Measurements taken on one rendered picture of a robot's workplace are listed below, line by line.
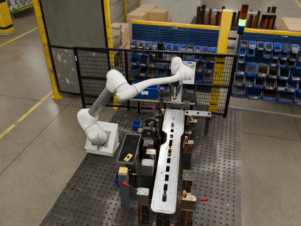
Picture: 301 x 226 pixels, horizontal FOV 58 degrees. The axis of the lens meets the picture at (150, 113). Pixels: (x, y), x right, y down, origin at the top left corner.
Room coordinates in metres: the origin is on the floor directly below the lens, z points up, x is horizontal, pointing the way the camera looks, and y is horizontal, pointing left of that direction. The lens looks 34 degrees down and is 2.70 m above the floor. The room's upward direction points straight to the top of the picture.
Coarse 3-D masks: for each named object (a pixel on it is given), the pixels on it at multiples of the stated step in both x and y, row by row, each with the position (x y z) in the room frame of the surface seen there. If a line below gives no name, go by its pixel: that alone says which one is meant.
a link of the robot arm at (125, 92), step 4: (124, 84) 2.13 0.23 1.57; (128, 84) 2.15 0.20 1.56; (120, 88) 2.10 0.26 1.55; (124, 88) 2.10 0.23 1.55; (128, 88) 2.11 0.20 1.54; (132, 88) 2.11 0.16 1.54; (120, 92) 2.07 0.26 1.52; (124, 92) 2.07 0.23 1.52; (128, 92) 2.08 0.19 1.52; (132, 92) 2.09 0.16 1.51; (136, 92) 2.11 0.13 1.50; (116, 96) 2.07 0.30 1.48; (120, 96) 2.05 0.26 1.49; (124, 96) 2.05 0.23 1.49; (128, 96) 2.06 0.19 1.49; (132, 96) 2.08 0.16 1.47; (120, 100) 2.05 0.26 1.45; (124, 100) 2.06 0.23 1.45
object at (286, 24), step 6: (282, 18) 5.08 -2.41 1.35; (288, 18) 5.08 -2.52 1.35; (294, 18) 5.08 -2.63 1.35; (300, 18) 5.08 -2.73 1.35; (282, 24) 4.97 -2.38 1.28; (288, 24) 4.71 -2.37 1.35; (294, 24) 4.71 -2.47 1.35; (300, 24) 4.71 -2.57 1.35; (282, 30) 4.85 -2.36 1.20; (288, 30) 4.45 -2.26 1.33; (294, 30) 4.39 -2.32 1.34; (300, 30) 4.37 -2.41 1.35
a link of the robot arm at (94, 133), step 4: (96, 124) 2.22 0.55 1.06; (88, 128) 2.17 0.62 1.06; (92, 128) 2.13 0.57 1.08; (96, 128) 2.14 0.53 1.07; (100, 128) 2.20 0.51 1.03; (88, 132) 2.10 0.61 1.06; (92, 132) 2.10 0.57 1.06; (96, 132) 2.09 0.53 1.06; (100, 132) 2.12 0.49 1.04; (104, 132) 2.22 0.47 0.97; (88, 136) 2.07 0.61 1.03; (92, 136) 2.07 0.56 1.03; (96, 136) 2.07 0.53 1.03; (100, 136) 2.10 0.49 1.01; (104, 136) 2.16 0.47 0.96; (92, 140) 2.06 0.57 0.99; (96, 140) 2.07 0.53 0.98; (100, 140) 2.09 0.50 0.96; (104, 140) 2.16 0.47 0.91; (100, 144) 2.17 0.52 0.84
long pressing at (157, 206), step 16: (176, 112) 2.54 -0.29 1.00; (176, 128) 2.24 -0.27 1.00; (176, 144) 1.99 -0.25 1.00; (160, 160) 1.77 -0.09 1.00; (176, 160) 1.77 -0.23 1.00; (160, 176) 1.58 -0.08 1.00; (176, 176) 1.59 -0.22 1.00; (160, 192) 1.42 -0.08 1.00; (176, 192) 1.42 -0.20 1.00; (160, 208) 1.27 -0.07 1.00
